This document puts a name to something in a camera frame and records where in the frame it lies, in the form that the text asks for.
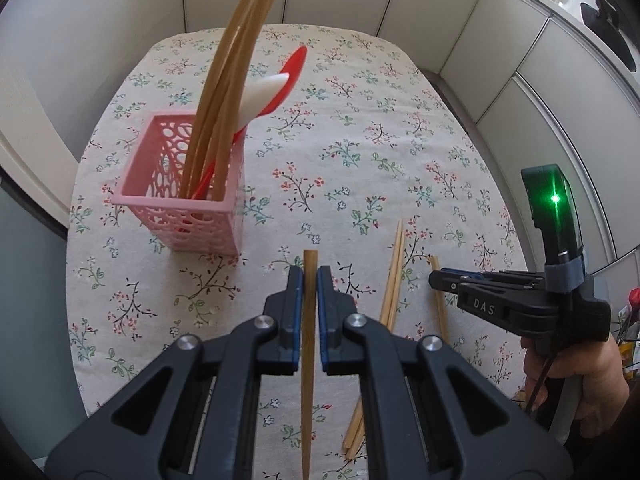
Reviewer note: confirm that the white plastic spoon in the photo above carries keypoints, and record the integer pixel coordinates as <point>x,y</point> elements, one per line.
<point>262,97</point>

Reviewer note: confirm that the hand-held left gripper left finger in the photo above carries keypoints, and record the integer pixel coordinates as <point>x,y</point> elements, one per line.
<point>297,310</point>

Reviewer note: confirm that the black pan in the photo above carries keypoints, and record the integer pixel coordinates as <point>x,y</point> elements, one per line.
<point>607,30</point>

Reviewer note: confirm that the floral tablecloth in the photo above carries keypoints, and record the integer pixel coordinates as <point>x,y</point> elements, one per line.
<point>325,120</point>

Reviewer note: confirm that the tapered wooden chopstick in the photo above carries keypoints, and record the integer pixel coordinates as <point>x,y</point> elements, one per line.
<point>391,270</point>
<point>235,60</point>
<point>441,315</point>
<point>310,410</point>
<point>397,280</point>
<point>216,60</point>
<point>245,60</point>
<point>385,307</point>

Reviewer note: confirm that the red plastic spoon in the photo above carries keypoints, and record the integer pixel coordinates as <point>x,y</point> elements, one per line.
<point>292,72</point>

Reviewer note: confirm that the person's right hand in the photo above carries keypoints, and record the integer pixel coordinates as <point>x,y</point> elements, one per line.
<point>605,385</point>

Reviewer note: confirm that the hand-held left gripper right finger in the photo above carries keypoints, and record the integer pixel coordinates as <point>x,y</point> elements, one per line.
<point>323,315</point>

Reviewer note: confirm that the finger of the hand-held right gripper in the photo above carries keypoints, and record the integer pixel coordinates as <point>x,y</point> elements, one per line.
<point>505,305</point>
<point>480,278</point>

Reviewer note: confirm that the chopsticks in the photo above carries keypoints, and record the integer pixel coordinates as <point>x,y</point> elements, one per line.
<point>226,60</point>

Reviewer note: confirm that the pink lattice plastic basket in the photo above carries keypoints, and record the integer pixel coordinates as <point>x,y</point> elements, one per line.
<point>200,230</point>

